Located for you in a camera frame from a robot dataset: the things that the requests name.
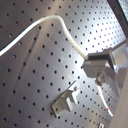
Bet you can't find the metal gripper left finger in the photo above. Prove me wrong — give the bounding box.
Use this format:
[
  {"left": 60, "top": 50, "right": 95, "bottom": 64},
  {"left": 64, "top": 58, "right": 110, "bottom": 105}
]
[{"left": 82, "top": 60, "right": 116, "bottom": 85}]

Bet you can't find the white cable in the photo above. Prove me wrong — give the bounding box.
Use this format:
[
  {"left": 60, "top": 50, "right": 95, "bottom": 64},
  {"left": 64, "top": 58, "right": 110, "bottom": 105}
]
[{"left": 0, "top": 15, "right": 115, "bottom": 118}]

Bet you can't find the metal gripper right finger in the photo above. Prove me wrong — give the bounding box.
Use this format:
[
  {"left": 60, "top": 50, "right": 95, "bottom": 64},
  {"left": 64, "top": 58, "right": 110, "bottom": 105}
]
[{"left": 88, "top": 48, "right": 115, "bottom": 67}]

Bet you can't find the metal cable clip bracket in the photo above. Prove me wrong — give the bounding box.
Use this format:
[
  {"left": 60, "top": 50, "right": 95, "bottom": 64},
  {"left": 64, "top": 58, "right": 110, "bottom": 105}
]
[{"left": 52, "top": 81, "right": 80, "bottom": 117}]

